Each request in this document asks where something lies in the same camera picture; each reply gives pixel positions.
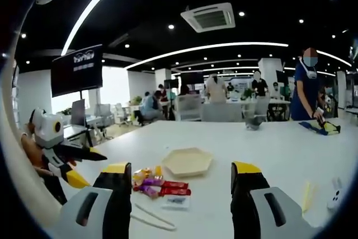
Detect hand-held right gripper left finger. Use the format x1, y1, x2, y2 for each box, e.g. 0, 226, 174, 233
57, 162, 133, 239

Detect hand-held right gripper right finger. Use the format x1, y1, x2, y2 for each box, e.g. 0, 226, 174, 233
230, 161, 318, 239

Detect white food tongs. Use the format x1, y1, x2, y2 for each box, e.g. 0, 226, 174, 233
129, 202, 177, 232

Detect orange food candy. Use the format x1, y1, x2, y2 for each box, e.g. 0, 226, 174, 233
132, 165, 164, 184

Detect red food packet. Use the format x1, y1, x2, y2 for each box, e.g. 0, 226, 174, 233
157, 188, 192, 198
162, 180, 190, 190

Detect beige hexagonal container plate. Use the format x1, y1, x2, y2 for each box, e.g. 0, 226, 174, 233
161, 147, 214, 179

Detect person's left hand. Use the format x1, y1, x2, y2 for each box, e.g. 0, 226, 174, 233
20, 123, 78, 177

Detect dark desk monitor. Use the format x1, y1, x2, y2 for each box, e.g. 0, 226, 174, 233
70, 99, 87, 127

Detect black screen on stand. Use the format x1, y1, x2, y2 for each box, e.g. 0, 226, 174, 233
50, 44, 104, 99

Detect white rabbit toy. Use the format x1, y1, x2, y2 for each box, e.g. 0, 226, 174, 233
326, 176, 345, 210

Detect white labelled sachet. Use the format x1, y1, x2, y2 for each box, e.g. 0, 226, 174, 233
160, 195, 191, 211

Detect grey crumpled object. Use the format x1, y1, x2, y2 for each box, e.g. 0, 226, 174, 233
245, 116, 265, 132

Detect blue and yellow cloth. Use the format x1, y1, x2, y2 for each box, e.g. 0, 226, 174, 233
298, 119, 342, 137

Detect grey office chair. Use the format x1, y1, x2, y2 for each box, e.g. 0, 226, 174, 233
200, 103, 243, 123

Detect curved ceiling light strip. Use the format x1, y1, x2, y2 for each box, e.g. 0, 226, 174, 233
60, 0, 138, 57
124, 42, 289, 70

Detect ceiling air vent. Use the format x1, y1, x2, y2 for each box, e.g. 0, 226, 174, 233
180, 2, 237, 34

